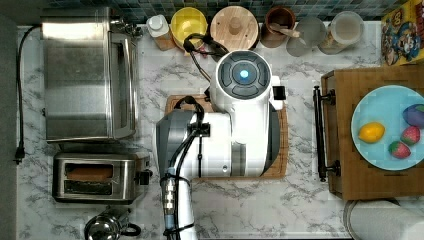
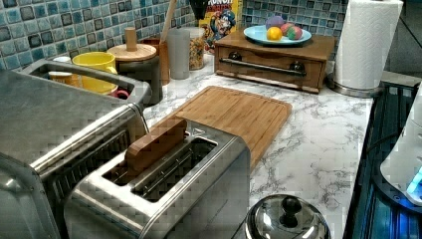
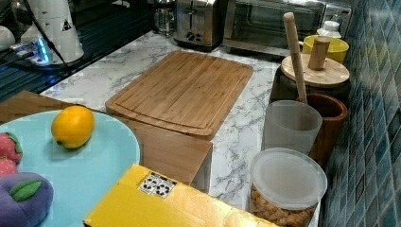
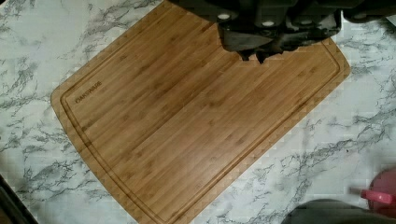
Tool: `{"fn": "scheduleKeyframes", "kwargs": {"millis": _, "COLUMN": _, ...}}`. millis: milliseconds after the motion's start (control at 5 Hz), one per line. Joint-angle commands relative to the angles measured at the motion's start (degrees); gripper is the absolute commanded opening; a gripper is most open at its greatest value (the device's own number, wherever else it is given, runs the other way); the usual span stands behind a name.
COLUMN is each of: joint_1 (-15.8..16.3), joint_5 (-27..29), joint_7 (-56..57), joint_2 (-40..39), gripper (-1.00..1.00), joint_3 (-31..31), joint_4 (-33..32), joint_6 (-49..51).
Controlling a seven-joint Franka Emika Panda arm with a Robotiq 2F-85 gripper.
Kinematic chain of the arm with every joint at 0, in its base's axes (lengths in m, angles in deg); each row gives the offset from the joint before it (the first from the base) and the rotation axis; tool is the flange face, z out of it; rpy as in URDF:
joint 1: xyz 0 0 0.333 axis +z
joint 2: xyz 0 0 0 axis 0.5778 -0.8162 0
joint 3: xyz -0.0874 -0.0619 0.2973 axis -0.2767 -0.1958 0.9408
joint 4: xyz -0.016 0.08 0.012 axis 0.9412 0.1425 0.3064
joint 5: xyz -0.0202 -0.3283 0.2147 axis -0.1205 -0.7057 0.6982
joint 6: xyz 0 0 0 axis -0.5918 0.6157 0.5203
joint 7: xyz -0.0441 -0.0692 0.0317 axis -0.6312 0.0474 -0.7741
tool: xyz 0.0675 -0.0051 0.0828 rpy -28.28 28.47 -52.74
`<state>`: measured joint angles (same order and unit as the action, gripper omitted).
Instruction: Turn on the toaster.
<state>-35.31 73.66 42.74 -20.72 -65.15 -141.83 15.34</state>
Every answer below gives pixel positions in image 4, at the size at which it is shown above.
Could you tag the dark grey round canister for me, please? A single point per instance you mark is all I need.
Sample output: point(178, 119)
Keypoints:
point(327, 211)

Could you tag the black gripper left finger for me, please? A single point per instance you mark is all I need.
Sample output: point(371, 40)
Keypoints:
point(244, 44)

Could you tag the bamboo cutting board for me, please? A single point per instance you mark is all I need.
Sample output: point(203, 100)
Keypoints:
point(167, 119)

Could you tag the pink mug with handle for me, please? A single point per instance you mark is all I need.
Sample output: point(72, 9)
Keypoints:
point(381, 194)

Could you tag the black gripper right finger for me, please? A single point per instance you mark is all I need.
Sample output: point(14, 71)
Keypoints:
point(290, 40)

